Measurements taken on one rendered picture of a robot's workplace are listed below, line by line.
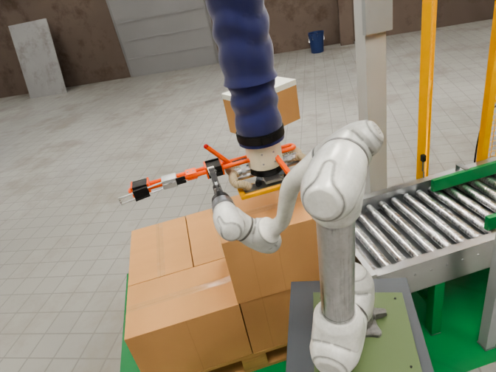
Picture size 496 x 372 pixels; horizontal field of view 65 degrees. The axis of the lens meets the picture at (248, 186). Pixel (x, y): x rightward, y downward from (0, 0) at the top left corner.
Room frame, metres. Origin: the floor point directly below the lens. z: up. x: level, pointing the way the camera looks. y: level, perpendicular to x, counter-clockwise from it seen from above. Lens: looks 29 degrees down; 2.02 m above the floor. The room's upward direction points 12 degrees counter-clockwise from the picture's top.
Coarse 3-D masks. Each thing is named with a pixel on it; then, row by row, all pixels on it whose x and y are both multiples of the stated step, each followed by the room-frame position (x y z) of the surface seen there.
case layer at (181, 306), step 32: (160, 224) 2.37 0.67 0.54; (192, 224) 2.28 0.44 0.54; (160, 256) 1.99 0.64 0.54; (192, 256) 1.97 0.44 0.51; (224, 256) 1.86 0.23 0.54; (128, 288) 1.76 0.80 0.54; (160, 288) 1.70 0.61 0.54; (192, 288) 1.64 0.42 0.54; (224, 288) 1.59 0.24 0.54; (128, 320) 1.50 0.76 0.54; (160, 320) 1.46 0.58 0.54; (192, 320) 1.42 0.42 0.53; (224, 320) 1.44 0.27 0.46; (256, 320) 1.46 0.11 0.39; (288, 320) 1.49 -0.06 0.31; (160, 352) 1.40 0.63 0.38; (192, 352) 1.42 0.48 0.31; (224, 352) 1.44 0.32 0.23; (256, 352) 1.46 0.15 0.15
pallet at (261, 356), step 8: (264, 352) 1.46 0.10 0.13; (272, 352) 1.53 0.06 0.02; (280, 352) 1.52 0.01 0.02; (232, 360) 1.44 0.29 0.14; (240, 360) 1.44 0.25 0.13; (248, 360) 1.45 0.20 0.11; (256, 360) 1.45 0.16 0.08; (264, 360) 1.46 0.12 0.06; (272, 360) 1.48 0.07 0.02; (280, 360) 1.47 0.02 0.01; (208, 368) 1.42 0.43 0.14; (216, 368) 1.43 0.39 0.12; (224, 368) 1.49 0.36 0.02; (232, 368) 1.48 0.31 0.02; (240, 368) 1.47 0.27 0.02; (248, 368) 1.45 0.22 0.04; (256, 368) 1.45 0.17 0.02
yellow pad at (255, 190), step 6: (258, 180) 1.59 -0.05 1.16; (282, 180) 1.59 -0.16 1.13; (252, 186) 1.59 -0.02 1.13; (258, 186) 1.57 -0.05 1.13; (264, 186) 1.57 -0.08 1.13; (270, 186) 1.56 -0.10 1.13; (276, 186) 1.55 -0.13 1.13; (240, 192) 1.57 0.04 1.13; (246, 192) 1.55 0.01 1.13; (252, 192) 1.54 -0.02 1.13; (258, 192) 1.54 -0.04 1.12; (264, 192) 1.54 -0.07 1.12; (246, 198) 1.53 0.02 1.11
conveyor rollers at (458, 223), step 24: (432, 192) 2.08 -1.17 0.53; (456, 192) 2.00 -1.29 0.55; (360, 216) 1.96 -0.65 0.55; (408, 216) 1.89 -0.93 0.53; (432, 216) 1.82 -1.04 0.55; (456, 216) 1.77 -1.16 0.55; (360, 240) 1.76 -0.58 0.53; (384, 240) 1.70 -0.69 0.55; (456, 240) 1.59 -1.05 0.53; (384, 264) 1.52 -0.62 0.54
